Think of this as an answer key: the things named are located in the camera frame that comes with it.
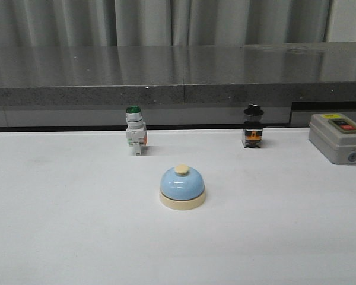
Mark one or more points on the blue cream service bell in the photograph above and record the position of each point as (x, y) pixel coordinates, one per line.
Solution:
(182, 188)

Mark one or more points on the black selector switch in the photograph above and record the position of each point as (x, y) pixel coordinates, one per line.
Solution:
(253, 129)

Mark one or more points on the green pushbutton switch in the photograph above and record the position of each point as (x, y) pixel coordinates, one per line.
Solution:
(136, 132)

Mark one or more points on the grey start stop switch box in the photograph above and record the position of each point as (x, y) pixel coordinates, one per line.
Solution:
(335, 136)

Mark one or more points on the grey curtain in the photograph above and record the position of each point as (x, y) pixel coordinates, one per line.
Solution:
(174, 23)

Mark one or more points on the grey stone counter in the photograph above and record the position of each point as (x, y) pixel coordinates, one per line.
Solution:
(89, 88)

